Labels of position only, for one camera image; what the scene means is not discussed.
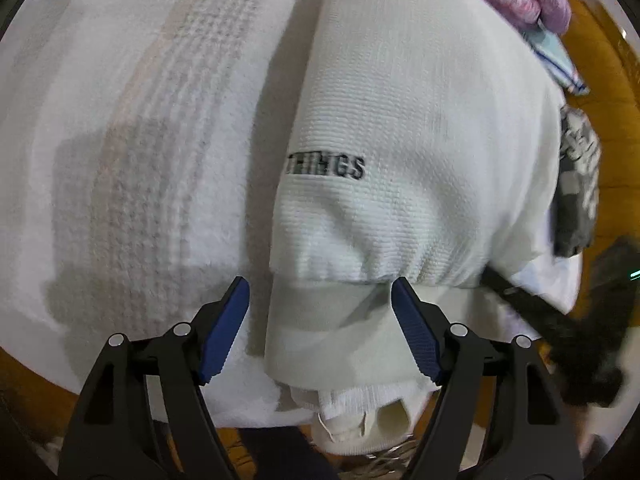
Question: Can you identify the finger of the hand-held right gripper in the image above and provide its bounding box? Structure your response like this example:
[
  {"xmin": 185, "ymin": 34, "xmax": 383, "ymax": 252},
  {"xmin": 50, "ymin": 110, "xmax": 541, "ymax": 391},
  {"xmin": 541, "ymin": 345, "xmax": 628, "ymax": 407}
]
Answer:
[{"xmin": 480, "ymin": 266, "xmax": 557, "ymax": 334}]

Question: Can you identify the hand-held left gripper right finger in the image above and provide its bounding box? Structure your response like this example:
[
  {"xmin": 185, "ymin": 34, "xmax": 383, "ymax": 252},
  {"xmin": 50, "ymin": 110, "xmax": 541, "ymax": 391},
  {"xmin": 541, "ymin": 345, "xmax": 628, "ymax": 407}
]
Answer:
[{"xmin": 391, "ymin": 276, "xmax": 584, "ymax": 480}]

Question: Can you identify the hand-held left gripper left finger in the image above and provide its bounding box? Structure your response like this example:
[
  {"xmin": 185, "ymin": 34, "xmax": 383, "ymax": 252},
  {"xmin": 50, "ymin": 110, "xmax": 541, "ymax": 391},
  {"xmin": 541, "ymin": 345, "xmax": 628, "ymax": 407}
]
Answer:
[{"xmin": 57, "ymin": 276, "xmax": 251, "ymax": 480}]

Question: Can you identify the white button jacket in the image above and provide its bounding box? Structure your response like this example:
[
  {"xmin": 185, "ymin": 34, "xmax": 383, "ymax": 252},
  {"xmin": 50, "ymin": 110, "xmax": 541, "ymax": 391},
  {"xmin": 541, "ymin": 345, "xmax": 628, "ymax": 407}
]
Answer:
[{"xmin": 262, "ymin": 0, "xmax": 581, "ymax": 457}]

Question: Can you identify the person's leg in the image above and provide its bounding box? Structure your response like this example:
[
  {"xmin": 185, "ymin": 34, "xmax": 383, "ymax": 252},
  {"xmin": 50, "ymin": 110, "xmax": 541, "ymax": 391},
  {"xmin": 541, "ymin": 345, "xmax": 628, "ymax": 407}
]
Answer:
[{"xmin": 240, "ymin": 425, "xmax": 341, "ymax": 480}]

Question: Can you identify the black white checkered cloth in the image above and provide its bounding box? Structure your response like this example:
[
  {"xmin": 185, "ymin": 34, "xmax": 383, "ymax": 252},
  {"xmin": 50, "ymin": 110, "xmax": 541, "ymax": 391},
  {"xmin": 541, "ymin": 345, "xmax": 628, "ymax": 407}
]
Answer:
[{"xmin": 550, "ymin": 105, "xmax": 602, "ymax": 257}]

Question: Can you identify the white terry towel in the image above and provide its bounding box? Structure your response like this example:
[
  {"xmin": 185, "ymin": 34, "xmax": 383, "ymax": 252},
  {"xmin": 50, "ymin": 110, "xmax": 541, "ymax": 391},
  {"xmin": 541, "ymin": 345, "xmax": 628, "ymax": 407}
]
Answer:
[{"xmin": 0, "ymin": 0, "xmax": 586, "ymax": 428}]

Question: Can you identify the wooden bed headboard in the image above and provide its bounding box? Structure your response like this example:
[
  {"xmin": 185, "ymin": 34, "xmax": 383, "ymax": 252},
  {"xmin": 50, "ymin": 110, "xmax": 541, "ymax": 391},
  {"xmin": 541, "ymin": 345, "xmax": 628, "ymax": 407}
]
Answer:
[{"xmin": 557, "ymin": 0, "xmax": 640, "ymax": 281}]

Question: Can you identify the striped teal pillow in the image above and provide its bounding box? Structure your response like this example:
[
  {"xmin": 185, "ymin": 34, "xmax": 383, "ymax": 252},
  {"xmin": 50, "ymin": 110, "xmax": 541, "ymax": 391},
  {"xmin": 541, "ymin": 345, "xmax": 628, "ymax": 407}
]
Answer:
[{"xmin": 522, "ymin": 25, "xmax": 592, "ymax": 97}]

